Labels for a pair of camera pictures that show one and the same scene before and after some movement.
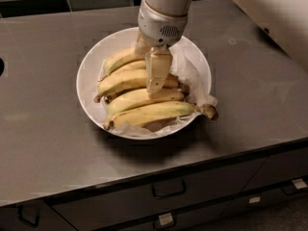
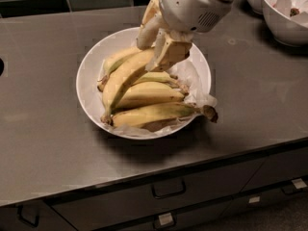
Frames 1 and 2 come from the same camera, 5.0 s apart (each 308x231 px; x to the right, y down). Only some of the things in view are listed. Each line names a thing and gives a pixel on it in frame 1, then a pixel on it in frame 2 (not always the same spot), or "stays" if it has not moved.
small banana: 131,65 to 159,76
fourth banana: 132,99 stays
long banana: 132,79 to 118,74
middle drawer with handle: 105,210 stays
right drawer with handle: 280,167 stays
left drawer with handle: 34,216 stays
